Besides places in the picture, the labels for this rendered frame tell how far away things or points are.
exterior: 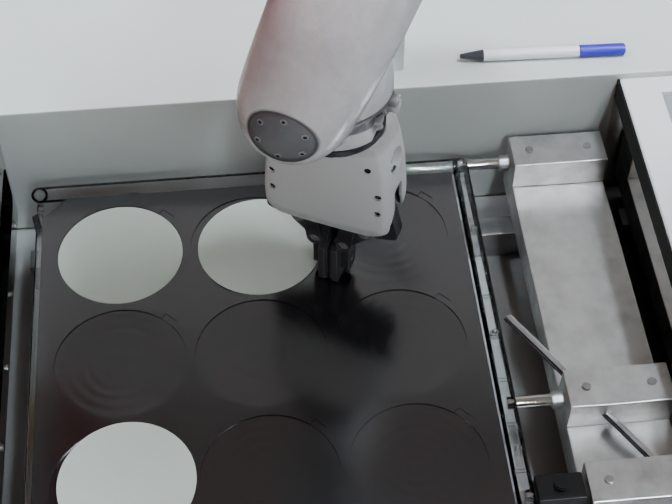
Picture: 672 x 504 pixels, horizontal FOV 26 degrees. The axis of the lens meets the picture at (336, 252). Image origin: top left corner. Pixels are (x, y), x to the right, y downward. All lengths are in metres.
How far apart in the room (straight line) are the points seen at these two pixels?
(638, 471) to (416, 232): 0.28
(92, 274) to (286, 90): 0.36
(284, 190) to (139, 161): 0.21
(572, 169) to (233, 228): 0.29
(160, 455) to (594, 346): 0.35
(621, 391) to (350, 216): 0.24
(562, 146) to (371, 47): 0.44
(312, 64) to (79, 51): 0.45
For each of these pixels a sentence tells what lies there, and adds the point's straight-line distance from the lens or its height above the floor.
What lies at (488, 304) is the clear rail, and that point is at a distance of 1.15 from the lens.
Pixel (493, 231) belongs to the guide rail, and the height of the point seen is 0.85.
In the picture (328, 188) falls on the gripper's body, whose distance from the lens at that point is 1.06.
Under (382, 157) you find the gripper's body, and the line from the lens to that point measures 1.03.
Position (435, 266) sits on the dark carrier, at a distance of 1.17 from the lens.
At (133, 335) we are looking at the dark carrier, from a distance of 1.14.
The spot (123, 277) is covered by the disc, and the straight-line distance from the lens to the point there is 1.18.
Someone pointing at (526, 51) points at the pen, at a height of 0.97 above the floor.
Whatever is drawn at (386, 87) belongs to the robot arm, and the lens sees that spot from 0.99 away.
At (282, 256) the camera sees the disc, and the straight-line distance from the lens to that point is 1.18.
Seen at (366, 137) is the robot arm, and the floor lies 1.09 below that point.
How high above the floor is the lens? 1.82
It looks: 51 degrees down
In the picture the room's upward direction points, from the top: straight up
